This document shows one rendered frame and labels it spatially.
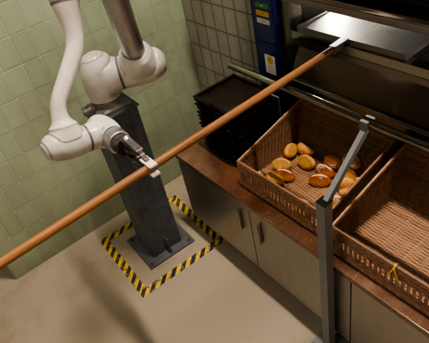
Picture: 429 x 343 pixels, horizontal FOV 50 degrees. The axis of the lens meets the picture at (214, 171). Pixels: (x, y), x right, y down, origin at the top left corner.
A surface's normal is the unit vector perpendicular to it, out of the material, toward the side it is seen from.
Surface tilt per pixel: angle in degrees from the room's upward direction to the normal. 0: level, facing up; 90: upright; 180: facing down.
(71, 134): 62
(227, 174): 0
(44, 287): 0
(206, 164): 0
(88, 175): 90
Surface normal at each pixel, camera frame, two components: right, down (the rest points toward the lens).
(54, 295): -0.18, -0.76
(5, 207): 0.61, 0.42
